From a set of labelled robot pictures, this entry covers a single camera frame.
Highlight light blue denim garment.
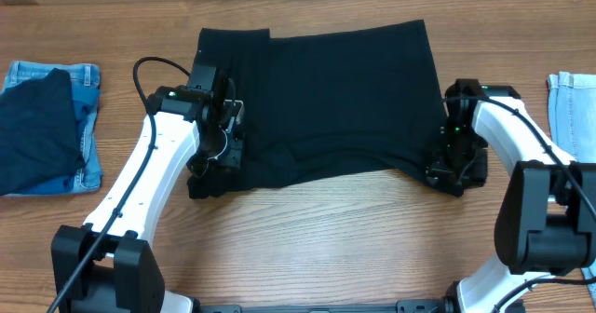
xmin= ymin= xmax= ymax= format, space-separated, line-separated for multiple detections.
xmin=546 ymin=70 xmax=596 ymax=305

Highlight folded navy blue garment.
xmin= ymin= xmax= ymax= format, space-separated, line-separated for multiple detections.
xmin=1 ymin=69 xmax=84 ymax=195

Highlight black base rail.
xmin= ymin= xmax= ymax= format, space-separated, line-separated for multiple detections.
xmin=193 ymin=299 xmax=455 ymax=313

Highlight black t-shirt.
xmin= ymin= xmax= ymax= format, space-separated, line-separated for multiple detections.
xmin=187 ymin=19 xmax=488 ymax=200

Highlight folded blue denim jeans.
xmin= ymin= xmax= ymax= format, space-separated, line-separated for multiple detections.
xmin=1 ymin=61 xmax=103 ymax=196

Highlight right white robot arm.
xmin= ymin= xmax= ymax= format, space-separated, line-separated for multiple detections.
xmin=396 ymin=79 xmax=595 ymax=312

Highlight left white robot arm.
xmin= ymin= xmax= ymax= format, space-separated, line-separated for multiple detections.
xmin=49 ymin=80 xmax=243 ymax=312

